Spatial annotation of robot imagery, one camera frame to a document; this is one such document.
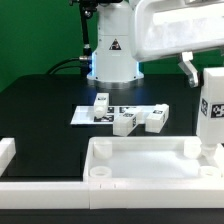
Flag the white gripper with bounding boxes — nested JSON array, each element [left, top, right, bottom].
[[129, 0, 224, 88]]

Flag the black cables at base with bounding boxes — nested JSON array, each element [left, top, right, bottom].
[[45, 0, 101, 76]]

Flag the white marker base plate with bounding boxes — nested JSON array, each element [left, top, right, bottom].
[[71, 105, 154, 125]]

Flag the white L-shaped fence wall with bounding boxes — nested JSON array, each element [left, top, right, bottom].
[[0, 137, 224, 211]]

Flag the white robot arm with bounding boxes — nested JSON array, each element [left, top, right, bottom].
[[70, 0, 224, 88]]

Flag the white desk tabletop tray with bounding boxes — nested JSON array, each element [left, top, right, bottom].
[[83, 136, 224, 182]]

